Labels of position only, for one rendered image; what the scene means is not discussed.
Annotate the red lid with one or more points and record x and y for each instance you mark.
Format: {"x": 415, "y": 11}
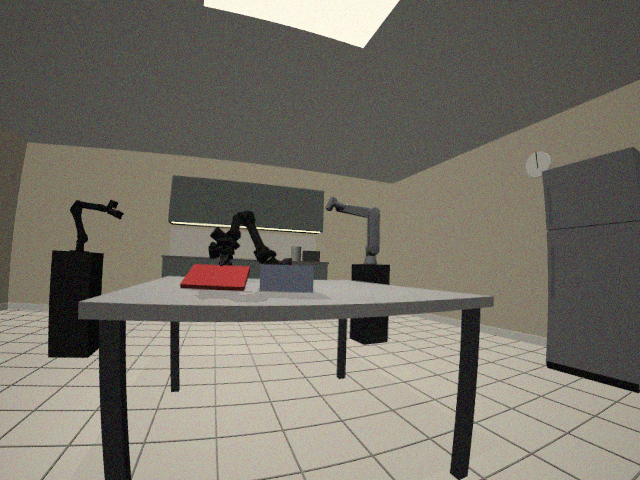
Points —
{"x": 216, "y": 277}

